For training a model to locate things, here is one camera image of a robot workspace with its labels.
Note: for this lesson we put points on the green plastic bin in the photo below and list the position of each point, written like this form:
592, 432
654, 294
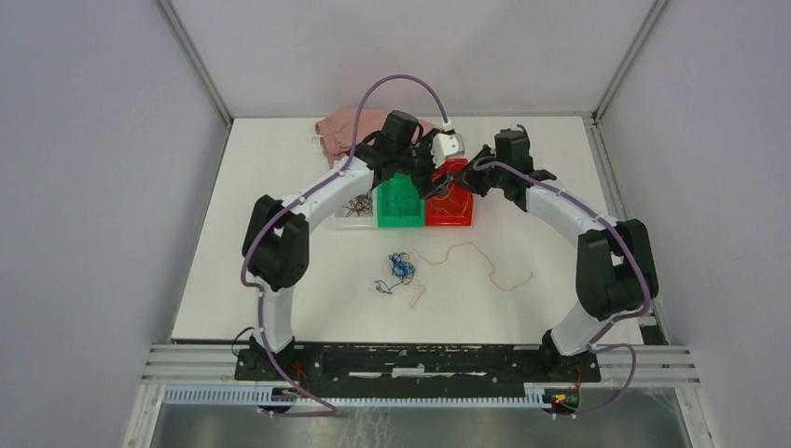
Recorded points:
399, 204

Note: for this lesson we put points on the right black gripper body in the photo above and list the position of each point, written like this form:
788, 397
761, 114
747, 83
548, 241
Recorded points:
483, 179

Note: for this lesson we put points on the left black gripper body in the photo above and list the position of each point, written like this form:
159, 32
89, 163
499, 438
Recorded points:
418, 162

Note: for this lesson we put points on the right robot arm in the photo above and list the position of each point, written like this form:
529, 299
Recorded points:
616, 277

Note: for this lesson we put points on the pink cloth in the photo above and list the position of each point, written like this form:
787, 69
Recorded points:
336, 131

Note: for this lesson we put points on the clear plastic bin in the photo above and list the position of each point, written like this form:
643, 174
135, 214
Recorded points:
359, 213

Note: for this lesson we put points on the red plastic bin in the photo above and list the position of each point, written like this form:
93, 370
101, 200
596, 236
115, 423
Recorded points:
453, 209

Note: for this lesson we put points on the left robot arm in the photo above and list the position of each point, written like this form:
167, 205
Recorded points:
276, 247

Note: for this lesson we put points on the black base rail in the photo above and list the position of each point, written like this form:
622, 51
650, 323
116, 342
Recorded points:
416, 371

